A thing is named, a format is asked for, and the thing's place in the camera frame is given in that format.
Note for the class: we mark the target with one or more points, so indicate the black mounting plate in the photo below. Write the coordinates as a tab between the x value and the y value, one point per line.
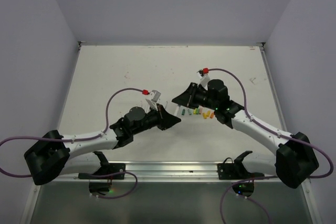
232	171
114	170

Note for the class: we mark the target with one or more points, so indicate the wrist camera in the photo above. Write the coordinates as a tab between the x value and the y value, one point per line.
152	100
204	77

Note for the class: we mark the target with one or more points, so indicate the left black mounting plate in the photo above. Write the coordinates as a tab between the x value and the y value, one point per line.
114	170

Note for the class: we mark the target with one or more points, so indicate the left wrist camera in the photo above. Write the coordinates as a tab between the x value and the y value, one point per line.
152	100

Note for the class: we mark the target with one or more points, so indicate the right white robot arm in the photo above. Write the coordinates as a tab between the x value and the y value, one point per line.
291	158

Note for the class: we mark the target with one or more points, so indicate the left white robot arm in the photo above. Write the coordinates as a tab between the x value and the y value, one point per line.
55	154

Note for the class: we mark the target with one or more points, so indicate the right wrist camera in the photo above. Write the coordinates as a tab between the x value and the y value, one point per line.
204	77

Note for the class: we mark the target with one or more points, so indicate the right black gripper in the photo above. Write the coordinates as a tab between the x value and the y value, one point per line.
188	97

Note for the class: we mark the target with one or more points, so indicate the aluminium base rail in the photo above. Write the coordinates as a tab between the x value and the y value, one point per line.
183	170

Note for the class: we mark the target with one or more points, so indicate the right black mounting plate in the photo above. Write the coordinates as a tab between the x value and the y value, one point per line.
232	171

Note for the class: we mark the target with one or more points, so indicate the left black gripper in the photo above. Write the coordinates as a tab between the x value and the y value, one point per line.
165	120

